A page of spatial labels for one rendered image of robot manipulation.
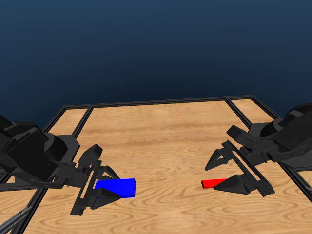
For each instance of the thin red peg bar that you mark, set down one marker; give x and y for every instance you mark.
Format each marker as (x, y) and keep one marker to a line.
(210, 183)

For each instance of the blue hollow socket block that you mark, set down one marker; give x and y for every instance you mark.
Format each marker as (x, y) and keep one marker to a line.
(122, 186)

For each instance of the black table frame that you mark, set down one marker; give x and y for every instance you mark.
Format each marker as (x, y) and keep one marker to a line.
(156, 102)

